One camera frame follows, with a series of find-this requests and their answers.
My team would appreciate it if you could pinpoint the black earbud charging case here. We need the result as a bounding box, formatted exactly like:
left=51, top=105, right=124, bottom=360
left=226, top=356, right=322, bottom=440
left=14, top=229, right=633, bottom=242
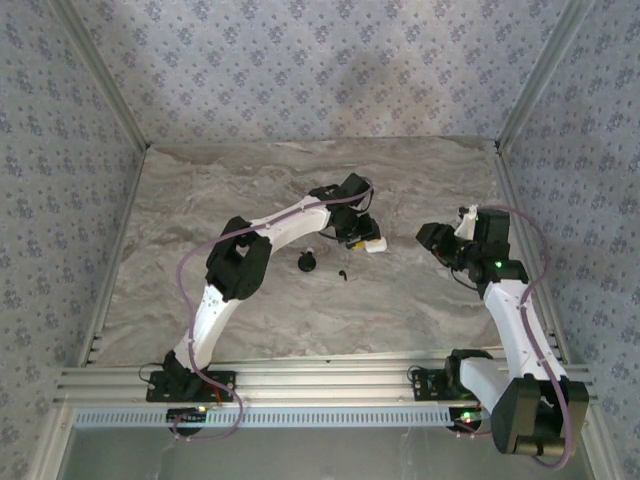
left=296, top=245, right=318, bottom=274

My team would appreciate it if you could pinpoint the black controller board with LED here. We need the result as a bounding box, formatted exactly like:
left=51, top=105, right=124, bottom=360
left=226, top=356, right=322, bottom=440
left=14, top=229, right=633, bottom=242
left=166, top=407, right=209, bottom=436
left=447, top=407, right=494, bottom=434

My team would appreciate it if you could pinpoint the grey metal panel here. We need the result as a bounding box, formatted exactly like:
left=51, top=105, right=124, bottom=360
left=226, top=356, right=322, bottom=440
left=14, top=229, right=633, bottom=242
left=69, top=424, right=589, bottom=480

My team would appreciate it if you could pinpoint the aluminium table side rail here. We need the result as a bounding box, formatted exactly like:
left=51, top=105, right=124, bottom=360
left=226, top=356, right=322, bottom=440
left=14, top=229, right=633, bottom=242
left=492, top=142, right=596, bottom=381
left=74, top=143, right=151, bottom=369

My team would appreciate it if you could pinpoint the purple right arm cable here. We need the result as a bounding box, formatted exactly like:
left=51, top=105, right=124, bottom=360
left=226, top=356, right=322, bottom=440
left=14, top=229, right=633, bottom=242
left=454, top=204, right=576, bottom=471

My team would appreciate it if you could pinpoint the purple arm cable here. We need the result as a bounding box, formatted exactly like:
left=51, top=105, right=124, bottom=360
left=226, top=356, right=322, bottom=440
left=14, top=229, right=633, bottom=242
left=169, top=182, right=376, bottom=442
left=454, top=204, right=576, bottom=471

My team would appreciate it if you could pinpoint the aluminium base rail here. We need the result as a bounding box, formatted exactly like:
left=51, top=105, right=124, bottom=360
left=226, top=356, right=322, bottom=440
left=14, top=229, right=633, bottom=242
left=53, top=349, right=599, bottom=405

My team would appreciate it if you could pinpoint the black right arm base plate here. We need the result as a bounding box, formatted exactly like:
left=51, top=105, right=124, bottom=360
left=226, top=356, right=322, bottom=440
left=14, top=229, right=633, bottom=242
left=410, top=367, right=504, bottom=402

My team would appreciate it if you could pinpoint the aluminium frame post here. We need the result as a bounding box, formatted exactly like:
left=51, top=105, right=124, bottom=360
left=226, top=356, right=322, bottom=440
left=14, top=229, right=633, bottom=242
left=496, top=0, right=597, bottom=151
left=48, top=0, right=152, bottom=151

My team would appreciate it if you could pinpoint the grey slotted cable duct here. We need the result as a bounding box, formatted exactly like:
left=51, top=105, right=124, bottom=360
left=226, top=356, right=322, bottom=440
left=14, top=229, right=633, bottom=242
left=73, top=405, right=494, bottom=430

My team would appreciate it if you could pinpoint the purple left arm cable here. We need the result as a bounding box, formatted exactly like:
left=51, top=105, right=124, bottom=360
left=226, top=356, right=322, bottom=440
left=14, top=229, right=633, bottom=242
left=169, top=182, right=376, bottom=442

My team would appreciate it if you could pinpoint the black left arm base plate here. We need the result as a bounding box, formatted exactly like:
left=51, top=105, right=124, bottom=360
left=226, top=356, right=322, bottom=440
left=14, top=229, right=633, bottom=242
left=145, top=368, right=237, bottom=404

